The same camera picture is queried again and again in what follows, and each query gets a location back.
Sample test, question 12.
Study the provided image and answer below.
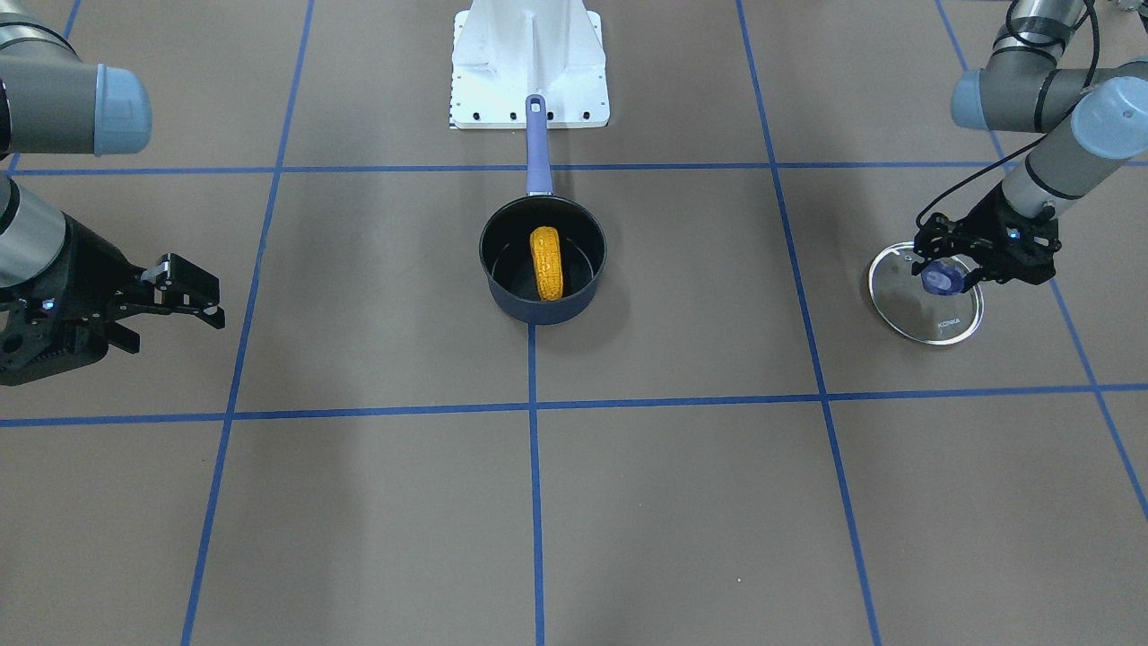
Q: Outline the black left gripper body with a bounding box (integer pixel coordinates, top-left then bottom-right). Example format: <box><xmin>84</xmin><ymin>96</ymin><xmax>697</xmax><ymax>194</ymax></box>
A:
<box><xmin>952</xmin><ymin>187</ymin><xmax>1061</xmax><ymax>285</ymax></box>

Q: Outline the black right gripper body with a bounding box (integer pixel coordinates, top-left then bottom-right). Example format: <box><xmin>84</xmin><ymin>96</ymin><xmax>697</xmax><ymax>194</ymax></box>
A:
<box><xmin>26</xmin><ymin>215</ymin><xmax>149</xmax><ymax>355</ymax></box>

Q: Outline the glass lid purple knob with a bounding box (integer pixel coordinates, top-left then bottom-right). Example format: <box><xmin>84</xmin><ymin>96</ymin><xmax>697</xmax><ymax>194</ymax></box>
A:
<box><xmin>866</xmin><ymin>242</ymin><xmax>985</xmax><ymax>347</ymax></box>

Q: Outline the yellow corn cob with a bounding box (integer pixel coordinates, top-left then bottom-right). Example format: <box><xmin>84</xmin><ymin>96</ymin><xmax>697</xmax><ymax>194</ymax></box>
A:
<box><xmin>528</xmin><ymin>226</ymin><xmax>565</xmax><ymax>301</ymax></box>

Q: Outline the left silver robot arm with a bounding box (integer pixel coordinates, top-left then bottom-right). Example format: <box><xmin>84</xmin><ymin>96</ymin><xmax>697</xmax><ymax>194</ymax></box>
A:
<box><xmin>912</xmin><ymin>1</ymin><xmax>1147</xmax><ymax>295</ymax></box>

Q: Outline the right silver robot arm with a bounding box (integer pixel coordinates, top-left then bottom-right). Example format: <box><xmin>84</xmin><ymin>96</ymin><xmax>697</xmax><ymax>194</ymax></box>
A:
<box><xmin>3</xmin><ymin>1</ymin><xmax>226</xmax><ymax>365</ymax></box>

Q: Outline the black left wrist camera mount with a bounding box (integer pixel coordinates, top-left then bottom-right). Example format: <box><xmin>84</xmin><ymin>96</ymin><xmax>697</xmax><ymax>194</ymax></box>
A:
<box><xmin>913</xmin><ymin>212</ymin><xmax>967</xmax><ymax>257</ymax></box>

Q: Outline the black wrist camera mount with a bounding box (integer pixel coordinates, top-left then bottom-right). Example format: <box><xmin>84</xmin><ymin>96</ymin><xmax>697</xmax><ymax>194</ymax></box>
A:
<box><xmin>1</xmin><ymin>301</ymin><xmax>109</xmax><ymax>386</ymax></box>
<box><xmin>913</xmin><ymin>212</ymin><xmax>967</xmax><ymax>257</ymax></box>

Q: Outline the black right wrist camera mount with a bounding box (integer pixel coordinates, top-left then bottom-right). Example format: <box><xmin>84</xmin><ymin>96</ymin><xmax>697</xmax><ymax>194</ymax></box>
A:
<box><xmin>1</xmin><ymin>301</ymin><xmax>109</xmax><ymax>386</ymax></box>

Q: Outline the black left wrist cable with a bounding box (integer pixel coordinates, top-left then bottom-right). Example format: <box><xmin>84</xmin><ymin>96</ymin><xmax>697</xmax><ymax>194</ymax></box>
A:
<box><xmin>915</xmin><ymin>0</ymin><xmax>1100</xmax><ymax>229</ymax></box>

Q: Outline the dark blue saucepan purple handle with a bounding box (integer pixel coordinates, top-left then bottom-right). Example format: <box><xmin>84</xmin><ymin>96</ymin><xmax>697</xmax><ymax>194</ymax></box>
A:
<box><xmin>478</xmin><ymin>94</ymin><xmax>608</xmax><ymax>326</ymax></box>

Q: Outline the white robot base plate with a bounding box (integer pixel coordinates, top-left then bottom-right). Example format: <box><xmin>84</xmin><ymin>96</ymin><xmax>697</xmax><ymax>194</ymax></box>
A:
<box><xmin>448</xmin><ymin>1</ymin><xmax>611</xmax><ymax>130</ymax></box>

